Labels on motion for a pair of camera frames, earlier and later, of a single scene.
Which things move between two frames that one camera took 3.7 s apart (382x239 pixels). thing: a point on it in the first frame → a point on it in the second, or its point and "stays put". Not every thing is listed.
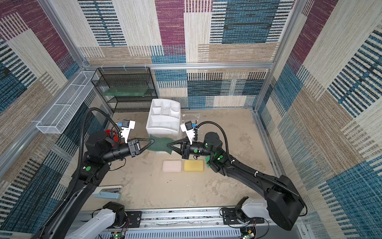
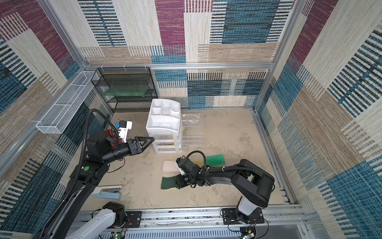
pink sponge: (171, 166) stays put
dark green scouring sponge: (160, 144) → (170, 182)
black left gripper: (138, 151) stays put
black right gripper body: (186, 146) → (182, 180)
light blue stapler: (108, 191) stays put
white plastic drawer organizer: (163, 118) stays put
